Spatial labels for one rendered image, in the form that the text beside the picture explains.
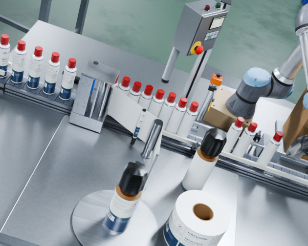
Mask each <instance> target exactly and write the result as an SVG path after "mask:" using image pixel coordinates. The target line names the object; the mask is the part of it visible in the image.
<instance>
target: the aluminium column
mask: <svg viewBox="0 0 308 246"><path fill-rule="evenodd" d="M219 3H220V4H221V8H223V7H224V8H225V9H226V10H227V12H228V11H229V9H230V7H231V4H232V1H231V0H220V1H219ZM211 51H212V49H209V50H206V51H203V52H202V53H201V54H200V55H198V56H197V58H196V60H195V63H194V65H193V68H192V70H191V73H190V75H189V78H188V80H187V82H186V85H185V87H184V89H183V92H182V94H181V97H185V98H186V99H187V100H188V102H187V103H186V109H187V107H188V105H189V103H190V100H191V98H192V96H193V93H194V91H195V89H196V86H197V84H198V82H199V80H200V77H201V75H202V73H203V70H204V68H205V65H206V63H207V61H208V58H209V56H210V54H211ZM181 97H180V98H181Z"/></svg>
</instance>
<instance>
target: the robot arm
mask: <svg viewBox="0 0 308 246"><path fill-rule="evenodd" d="M295 32H296V35H297V36H299V41H298V43H297V44H296V45H295V47H294V48H293V50H292V51H291V52H290V54H289V55H288V56H287V58H286V59H285V61H284V62H283V63H282V65H281V66H280V67H277V68H275V69H274V70H273V71H272V73H271V74H269V73H268V72H267V71H266V70H262V69H261V68H257V67H254V68H250V69H249V70H248V71H247V73H246V74H245V75H244V77H243V80H242V81H241V83H240V85H239V87H238V89H237V90H236V92H235V93H234V94H233V95H232V96H231V97H229V98H228V99H227V101H226V103H225V106H226V108H227V110H228V111H229V112H230V113H231V114H232V115H234V116H236V117H242V118H244V119H245V120H248V119H251V118H252V117H253V115H254V113H255V107H256V103H257V101H258V100H259V98H260V97H265V98H275V99H285V98H287V97H289V96H290V95H291V94H292V92H293V90H294V89H293V88H294V82H295V79H294V77H295V76H296V75H297V73H298V72H299V71H300V69H301V68H302V67H304V73H305V79H306V85H307V93H306V94H305V95H304V97H303V98H304V99H303V105H304V107H305V108H306V109H307V110H308V3H307V4H305V5H304V6H303V7H302V8H301V9H300V10H299V11H298V13H297V16H296V19H295ZM307 128H308V127H307ZM301 144H302V145H301ZM304 154H306V155H307V156H308V135H305V136H304V135H303V136H301V137H299V138H297V139H296V140H295V141H294V142H293V143H292V144H291V146H290V147H289V149H288V150H287V152H286V157H294V158H295V160H296V161H298V160H300V159H301V157H302V156H303V155H304Z"/></svg>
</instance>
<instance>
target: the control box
mask: <svg viewBox="0 0 308 246"><path fill-rule="evenodd" d="M216 3H217V2H216V1H215V0H199V1H195V2H190V3H186V4H185V5H184V8H183V11H182V14H181V16H180V19H179V22H178V25H177V27H176V31H175V33H174V36H173V39H172V42H171V45H172V46H173V47H175V48H176V49H177V50H178V51H180V52H181V53H182V54H184V55H185V56H190V55H193V54H195V50H194V48H195V47H196V46H202V47H203V51H206V50H209V49H212V48H213V46H214V43H215V41H216V39H217V38H214V39H211V40H207V41H204V38H205V36H206V33H209V32H212V31H216V30H220V29H221V27H218V28H215V29H211V30H209V27H210V24H211V22H212V20H213V17H218V16H222V15H227V13H228V12H227V10H226V9H225V8H224V7H223V8H220V10H217V9H215V8H214V6H215V5H216ZM206 5H209V6H210V12H205V11H204V10H203V9H204V7H205V6H206ZM224 19H225V18H224Z"/></svg>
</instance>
